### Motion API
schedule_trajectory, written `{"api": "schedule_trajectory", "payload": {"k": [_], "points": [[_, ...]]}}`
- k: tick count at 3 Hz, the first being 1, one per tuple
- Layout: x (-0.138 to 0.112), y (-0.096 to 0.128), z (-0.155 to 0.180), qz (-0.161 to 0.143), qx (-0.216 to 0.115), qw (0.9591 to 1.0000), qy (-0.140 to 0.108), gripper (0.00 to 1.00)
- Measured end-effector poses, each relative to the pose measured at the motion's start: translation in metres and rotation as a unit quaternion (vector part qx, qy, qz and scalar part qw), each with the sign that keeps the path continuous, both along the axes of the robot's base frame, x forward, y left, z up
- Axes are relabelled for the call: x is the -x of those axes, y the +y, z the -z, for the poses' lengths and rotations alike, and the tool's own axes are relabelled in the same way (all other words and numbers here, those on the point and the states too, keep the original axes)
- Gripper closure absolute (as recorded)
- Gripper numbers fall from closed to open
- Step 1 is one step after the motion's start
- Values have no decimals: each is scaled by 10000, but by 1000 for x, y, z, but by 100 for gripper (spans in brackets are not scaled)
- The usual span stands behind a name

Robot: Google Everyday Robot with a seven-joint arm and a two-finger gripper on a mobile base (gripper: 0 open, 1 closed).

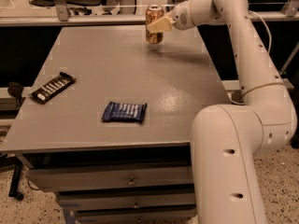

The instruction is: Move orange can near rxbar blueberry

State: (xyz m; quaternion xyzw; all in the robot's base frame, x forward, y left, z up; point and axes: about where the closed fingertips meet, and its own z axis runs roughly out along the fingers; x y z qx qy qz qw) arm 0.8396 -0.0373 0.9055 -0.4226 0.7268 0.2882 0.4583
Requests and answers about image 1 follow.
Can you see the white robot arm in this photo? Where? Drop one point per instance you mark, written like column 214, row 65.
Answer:
column 225, row 138

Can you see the middle grey drawer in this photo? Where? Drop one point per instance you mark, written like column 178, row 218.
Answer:
column 120, row 202

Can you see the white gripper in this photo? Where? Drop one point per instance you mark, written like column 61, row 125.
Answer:
column 181, row 15

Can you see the grey drawer cabinet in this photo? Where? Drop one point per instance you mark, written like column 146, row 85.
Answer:
column 176, row 79

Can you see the black caster stand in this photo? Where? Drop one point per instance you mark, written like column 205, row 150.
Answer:
column 16, row 164

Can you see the black snack bar wrapper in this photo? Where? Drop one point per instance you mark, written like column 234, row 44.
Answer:
column 52, row 88

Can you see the metal railing frame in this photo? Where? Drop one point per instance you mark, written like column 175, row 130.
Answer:
column 23, row 13

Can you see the top grey drawer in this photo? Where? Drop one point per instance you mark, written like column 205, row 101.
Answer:
column 60, row 180

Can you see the grey drawer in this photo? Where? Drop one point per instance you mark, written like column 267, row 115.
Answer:
column 120, row 202
column 60, row 180
column 138, row 215

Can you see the bottom grey drawer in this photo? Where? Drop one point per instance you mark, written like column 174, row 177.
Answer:
column 138, row 215

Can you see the orange soda can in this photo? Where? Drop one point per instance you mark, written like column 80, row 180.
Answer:
column 153, row 13

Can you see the blue rxbar blueberry wrapper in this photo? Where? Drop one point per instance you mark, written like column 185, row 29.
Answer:
column 123, row 112

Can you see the small black object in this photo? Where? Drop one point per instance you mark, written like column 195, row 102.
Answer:
column 15, row 89

